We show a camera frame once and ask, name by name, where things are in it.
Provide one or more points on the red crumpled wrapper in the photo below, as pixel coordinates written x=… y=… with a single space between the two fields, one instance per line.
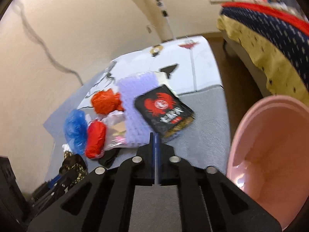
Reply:
x=96 y=136

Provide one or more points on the black red snack packet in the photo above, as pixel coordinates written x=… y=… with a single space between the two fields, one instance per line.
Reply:
x=164 y=112

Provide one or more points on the yellow bed skirt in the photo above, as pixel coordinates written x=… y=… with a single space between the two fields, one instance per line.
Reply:
x=282 y=77

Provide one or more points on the navy star bed sheet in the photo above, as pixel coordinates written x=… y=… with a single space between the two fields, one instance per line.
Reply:
x=289 y=40

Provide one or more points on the red floral blanket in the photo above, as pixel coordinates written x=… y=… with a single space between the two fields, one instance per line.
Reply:
x=264 y=9

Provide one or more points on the clear plastic bag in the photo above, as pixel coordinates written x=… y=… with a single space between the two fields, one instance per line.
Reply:
x=115 y=130

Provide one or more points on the blue plastic bag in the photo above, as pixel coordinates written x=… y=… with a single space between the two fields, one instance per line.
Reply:
x=75 y=131

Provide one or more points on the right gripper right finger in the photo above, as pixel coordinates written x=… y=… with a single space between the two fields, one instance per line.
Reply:
x=208 y=200

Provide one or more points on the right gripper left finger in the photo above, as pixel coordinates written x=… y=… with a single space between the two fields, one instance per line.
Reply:
x=102 y=201

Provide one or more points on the pink plastic trash bin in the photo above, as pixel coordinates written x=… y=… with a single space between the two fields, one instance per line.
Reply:
x=268 y=158

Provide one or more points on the lavender paper sheet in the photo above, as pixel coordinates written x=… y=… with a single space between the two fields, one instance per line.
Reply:
x=132 y=89

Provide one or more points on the grey white printed table cloth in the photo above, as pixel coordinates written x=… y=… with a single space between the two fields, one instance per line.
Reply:
x=172 y=90

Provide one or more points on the orange crumpled plastic bag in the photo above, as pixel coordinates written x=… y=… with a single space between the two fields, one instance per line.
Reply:
x=105 y=102

